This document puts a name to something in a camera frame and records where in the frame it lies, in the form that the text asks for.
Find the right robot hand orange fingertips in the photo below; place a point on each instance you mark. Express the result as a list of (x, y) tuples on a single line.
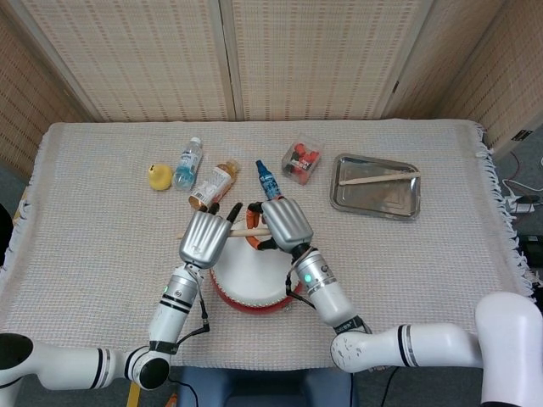
[(286, 224)]

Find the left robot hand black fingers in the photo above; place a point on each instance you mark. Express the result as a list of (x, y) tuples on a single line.
[(203, 239)]

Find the wooden drumstick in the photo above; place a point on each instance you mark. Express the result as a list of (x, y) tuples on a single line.
[(248, 232), (377, 178)]

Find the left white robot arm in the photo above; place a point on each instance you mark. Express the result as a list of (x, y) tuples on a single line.
[(127, 343)]

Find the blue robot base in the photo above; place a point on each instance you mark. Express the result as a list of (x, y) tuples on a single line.
[(263, 388)]

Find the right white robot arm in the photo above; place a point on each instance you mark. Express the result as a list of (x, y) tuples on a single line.
[(382, 330)]

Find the red drum white skin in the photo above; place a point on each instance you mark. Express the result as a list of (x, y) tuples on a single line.
[(250, 280)]

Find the grey textured tablecloth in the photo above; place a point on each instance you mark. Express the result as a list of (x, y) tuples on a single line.
[(85, 212)]

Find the small blue spray bottle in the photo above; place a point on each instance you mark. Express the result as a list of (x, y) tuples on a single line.
[(267, 180)]

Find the orange juice bottle white label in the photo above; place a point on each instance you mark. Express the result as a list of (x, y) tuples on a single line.
[(212, 184)]

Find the clear box red black parts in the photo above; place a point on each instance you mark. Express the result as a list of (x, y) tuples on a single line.
[(302, 161)]

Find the yellow pear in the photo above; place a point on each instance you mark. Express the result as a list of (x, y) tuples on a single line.
[(160, 178)]

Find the clear water bottle blue label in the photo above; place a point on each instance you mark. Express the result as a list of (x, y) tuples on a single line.
[(187, 165)]

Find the steel rectangular tray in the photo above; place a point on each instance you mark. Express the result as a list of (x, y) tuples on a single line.
[(375, 199)]

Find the woven bamboo folding screen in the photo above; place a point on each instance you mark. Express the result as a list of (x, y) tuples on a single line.
[(148, 55)]

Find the white power strip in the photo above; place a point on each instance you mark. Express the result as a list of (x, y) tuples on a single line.
[(522, 207)]

